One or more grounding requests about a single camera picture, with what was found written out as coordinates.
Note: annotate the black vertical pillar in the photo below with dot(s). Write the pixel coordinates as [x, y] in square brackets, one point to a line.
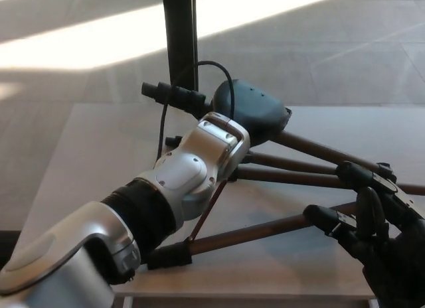
[179, 39]

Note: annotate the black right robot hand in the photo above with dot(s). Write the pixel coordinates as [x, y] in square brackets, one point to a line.
[398, 255]

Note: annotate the white table leg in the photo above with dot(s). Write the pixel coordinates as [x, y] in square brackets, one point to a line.
[127, 303]

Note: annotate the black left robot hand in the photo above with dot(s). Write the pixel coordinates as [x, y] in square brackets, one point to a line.
[252, 109]

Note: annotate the brown and black camera tripod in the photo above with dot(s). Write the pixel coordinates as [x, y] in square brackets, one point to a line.
[299, 177]

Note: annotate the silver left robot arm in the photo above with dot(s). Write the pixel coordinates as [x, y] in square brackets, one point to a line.
[186, 175]

